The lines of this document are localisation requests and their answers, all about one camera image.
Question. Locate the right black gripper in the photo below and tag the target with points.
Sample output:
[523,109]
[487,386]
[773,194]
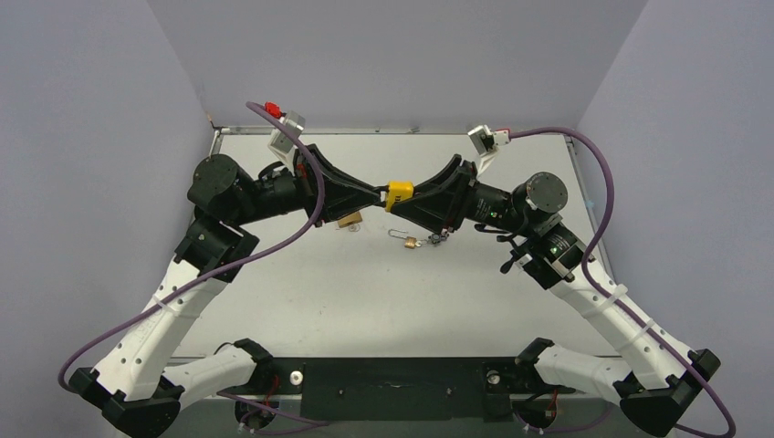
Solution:
[462,194]

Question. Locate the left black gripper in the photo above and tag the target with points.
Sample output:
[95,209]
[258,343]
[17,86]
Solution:
[346,194]

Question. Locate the large brass padlock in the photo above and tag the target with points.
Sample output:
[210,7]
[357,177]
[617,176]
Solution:
[351,222]

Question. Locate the small padlock key charm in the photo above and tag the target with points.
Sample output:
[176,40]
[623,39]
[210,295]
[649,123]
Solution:
[434,239]

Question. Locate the yellow padlock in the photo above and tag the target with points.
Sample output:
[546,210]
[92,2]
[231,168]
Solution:
[396,192]

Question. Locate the small brass padlock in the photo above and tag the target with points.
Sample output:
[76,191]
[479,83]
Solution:
[409,241]

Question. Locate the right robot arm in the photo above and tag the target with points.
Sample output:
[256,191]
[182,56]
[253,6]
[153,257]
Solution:
[653,377]

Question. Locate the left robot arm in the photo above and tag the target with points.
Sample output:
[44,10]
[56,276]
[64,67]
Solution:
[135,387]

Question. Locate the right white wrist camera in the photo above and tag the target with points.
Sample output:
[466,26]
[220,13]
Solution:
[487,143]

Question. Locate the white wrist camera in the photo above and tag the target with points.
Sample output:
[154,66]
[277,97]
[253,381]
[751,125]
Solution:
[281,143]
[487,143]

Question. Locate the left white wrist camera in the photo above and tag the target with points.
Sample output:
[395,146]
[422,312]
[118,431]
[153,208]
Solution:
[281,143]

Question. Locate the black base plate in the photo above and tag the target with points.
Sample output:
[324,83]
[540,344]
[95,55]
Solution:
[398,389]

